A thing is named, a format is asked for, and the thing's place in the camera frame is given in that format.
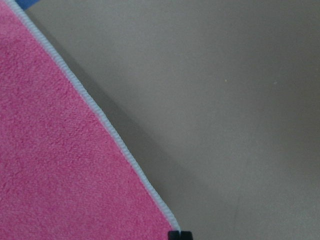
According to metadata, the pink towel with white hem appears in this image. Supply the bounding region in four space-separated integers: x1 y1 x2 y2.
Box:
0 0 180 240

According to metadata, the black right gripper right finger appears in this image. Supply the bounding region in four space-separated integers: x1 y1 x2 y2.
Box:
180 231 193 240

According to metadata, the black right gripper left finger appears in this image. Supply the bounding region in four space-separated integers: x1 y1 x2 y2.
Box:
167 230 180 240

